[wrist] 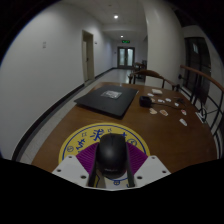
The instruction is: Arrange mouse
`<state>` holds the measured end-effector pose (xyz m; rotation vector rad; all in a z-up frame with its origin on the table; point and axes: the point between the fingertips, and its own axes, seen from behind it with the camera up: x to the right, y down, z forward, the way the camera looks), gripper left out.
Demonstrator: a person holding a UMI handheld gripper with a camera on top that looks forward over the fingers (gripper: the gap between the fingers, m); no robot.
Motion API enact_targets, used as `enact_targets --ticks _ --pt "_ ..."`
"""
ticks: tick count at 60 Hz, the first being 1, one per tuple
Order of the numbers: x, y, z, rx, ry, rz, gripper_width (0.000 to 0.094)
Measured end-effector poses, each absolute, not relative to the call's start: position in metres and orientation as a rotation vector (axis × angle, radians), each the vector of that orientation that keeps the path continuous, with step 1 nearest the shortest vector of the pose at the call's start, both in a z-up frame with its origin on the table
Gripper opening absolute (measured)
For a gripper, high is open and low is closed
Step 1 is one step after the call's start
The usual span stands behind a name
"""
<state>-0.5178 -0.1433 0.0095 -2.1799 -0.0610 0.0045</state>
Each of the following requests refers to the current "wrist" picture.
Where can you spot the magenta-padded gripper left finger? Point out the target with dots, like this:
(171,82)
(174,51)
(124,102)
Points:
(71,168)

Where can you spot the small white packet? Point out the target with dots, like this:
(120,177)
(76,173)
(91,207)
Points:
(183,112)
(153,111)
(183,122)
(163,112)

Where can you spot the recessed ceiling lights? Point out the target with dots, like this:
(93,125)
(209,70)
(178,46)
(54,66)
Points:
(115,16)

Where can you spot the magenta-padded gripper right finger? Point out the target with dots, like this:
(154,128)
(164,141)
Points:
(151,168)

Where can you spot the black computer mouse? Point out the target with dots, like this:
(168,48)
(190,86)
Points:
(111,155)

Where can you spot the green exit sign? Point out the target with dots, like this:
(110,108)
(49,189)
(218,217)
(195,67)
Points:
(126,41)

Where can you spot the wood-topped black metal railing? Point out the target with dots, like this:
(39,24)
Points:
(203,75)

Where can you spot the white wall switch plate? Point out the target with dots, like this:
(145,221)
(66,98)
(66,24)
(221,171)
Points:
(44,44)

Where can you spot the small white card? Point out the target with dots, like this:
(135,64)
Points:
(157,91)

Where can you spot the small black box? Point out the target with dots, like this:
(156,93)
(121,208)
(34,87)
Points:
(145,101)

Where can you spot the closed black laptop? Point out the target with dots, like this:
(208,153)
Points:
(106,101)

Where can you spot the glass double door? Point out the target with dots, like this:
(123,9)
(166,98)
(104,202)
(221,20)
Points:
(126,57)

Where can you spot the round yellow mouse pad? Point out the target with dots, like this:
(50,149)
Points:
(83,136)

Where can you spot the dark glass window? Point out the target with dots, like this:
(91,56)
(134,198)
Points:
(197,66)

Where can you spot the wooden armchair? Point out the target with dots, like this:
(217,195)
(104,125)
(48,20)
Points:
(150,72)

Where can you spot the pale side door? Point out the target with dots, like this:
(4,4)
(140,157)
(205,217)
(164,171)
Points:
(88,56)

